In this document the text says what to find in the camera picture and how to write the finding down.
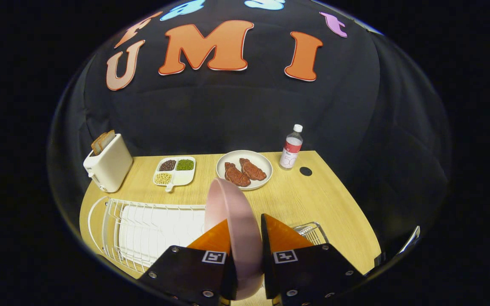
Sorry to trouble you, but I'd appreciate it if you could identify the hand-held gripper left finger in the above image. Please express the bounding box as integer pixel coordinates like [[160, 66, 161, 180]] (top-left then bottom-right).
[[138, 219, 238, 306]]

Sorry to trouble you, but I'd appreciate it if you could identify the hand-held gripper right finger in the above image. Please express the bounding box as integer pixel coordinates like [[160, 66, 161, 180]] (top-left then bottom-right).
[[261, 213, 367, 306]]

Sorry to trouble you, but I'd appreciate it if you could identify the metal wire basket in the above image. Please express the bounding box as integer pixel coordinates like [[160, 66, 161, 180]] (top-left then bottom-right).
[[293, 221, 330, 246]]

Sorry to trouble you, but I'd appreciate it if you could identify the white wire dish rack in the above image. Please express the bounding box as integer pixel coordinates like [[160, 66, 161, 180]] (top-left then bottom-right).
[[87, 195, 207, 273]]

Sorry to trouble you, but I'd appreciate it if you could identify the pink plate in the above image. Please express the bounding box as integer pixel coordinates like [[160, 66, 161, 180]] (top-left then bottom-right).
[[205, 178, 265, 300]]

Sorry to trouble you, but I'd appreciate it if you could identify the white plate with meat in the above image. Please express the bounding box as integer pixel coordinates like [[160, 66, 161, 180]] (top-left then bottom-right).
[[216, 150, 273, 191]]

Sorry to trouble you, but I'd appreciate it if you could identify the white divided tray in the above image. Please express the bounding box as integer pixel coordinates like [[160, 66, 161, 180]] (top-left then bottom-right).
[[152, 156, 196, 193]]

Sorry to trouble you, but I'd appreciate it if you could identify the brown meat piece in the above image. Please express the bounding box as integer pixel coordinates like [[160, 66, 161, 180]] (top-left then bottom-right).
[[239, 158, 267, 181], [224, 162, 251, 187]]

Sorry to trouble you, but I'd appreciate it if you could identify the clear bottle with red label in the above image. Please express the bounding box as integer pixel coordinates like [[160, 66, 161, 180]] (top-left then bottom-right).
[[279, 124, 304, 170]]

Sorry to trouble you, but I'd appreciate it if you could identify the white toaster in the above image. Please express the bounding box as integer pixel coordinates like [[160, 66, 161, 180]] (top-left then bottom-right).
[[83, 133, 134, 193]]

